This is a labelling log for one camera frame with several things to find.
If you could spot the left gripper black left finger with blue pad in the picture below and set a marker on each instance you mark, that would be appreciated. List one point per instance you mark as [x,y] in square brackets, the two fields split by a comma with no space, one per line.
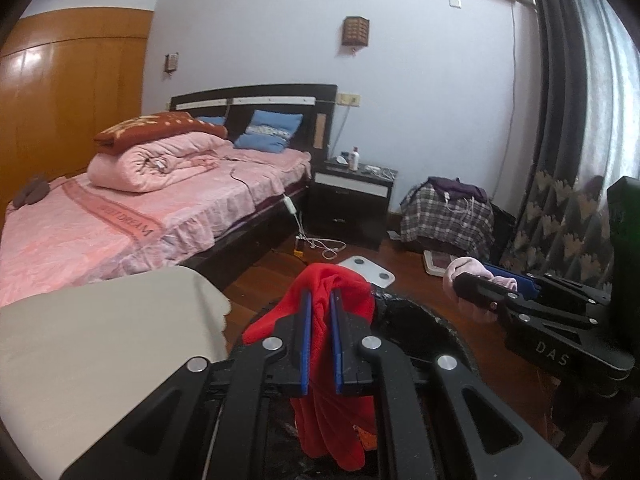
[203,421]

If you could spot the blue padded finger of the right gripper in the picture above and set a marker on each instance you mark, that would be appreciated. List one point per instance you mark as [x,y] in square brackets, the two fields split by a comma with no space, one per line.
[554,292]

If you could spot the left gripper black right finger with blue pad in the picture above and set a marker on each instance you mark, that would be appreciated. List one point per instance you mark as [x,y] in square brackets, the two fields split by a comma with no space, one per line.
[435,418]

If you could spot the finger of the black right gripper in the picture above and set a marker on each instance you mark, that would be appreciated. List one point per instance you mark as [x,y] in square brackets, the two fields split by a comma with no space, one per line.
[591,315]

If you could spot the pink sock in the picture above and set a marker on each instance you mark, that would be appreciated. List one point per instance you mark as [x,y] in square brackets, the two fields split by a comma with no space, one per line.
[475,291]

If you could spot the red cloth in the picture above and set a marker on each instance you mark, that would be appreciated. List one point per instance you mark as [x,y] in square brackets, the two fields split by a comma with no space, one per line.
[327,422]

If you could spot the black trash bin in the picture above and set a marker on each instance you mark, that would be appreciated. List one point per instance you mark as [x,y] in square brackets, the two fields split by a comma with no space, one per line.
[345,377]

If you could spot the plaid bag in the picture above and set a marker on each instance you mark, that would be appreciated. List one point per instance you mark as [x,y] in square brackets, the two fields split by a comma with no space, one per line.
[464,221]

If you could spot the white bathroom scale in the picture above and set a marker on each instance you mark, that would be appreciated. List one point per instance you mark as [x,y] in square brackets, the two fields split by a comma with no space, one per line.
[369,270]

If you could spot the floral grey curtain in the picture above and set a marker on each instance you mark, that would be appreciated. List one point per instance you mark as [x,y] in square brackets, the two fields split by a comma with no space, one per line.
[588,138]

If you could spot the black white nightstand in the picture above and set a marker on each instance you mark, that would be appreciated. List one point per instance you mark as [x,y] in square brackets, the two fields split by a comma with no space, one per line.
[350,205]

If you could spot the white lotion bottle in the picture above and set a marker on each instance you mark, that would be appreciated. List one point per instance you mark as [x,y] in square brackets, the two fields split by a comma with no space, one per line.
[353,159]

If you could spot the pink covered bed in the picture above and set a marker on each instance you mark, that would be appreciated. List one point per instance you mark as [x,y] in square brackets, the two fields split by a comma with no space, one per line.
[80,234]

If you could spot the folded pink quilt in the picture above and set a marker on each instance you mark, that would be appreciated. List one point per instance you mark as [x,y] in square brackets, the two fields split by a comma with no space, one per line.
[151,166]

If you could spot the black headboard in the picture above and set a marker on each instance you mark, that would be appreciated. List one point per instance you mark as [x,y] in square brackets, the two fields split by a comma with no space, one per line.
[316,102]

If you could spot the blue pillow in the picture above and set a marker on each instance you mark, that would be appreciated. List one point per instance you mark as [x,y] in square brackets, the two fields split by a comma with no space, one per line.
[269,132]

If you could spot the dark red pillow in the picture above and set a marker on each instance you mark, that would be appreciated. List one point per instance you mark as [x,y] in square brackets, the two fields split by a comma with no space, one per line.
[148,128]

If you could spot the wooden wardrobe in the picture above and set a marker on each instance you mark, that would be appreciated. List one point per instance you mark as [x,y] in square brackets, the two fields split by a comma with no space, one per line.
[65,76]

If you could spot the beige wall socket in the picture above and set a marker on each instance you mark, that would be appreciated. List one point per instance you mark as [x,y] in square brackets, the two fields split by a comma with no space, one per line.
[347,99]

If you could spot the brown wall lamp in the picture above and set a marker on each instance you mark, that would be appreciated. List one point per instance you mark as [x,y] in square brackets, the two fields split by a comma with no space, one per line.
[355,32]

